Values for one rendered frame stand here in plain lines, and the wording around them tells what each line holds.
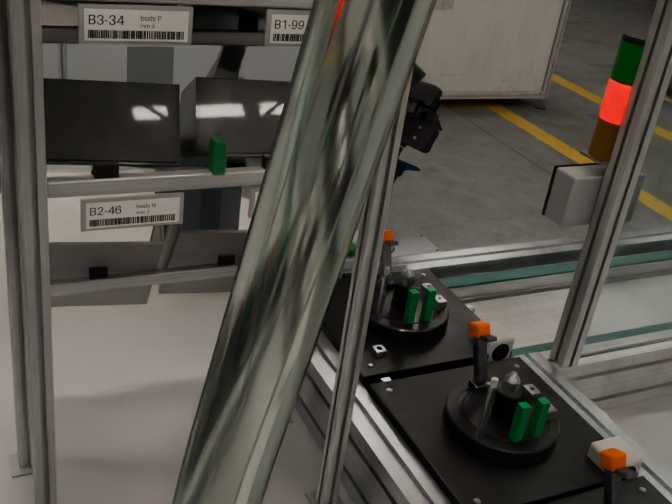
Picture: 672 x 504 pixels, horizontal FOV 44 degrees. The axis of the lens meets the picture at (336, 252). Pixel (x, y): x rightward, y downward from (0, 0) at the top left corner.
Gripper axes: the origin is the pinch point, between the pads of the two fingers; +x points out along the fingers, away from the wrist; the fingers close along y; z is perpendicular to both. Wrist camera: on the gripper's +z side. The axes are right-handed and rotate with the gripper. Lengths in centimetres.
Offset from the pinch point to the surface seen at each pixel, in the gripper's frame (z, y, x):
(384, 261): 22.3, -21.7, -19.9
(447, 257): 16.5, -16.3, 1.8
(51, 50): -267, -14, 56
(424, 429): 48, -37, -29
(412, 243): 10.1, -17.0, -0.4
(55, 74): -267, -22, 63
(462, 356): 40, -28, -16
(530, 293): 26.7, -14.9, 14.6
